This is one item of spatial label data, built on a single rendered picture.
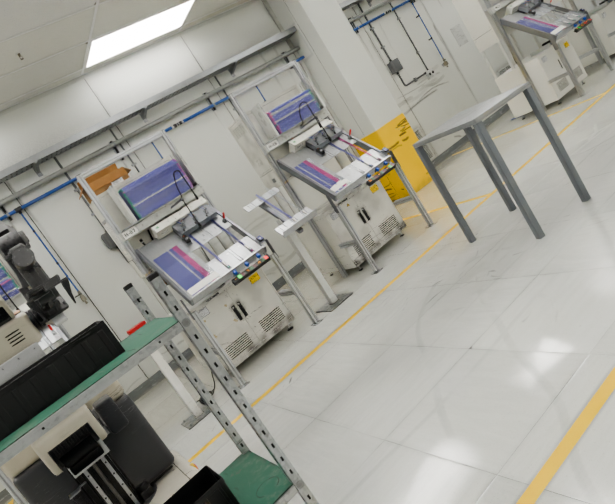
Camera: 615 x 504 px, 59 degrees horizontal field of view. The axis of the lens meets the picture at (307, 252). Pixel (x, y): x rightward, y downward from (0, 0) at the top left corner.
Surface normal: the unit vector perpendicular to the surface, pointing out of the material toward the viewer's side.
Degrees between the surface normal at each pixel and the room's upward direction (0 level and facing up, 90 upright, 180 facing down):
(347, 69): 90
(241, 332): 90
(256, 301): 90
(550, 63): 90
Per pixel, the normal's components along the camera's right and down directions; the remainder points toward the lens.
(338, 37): 0.46, -0.12
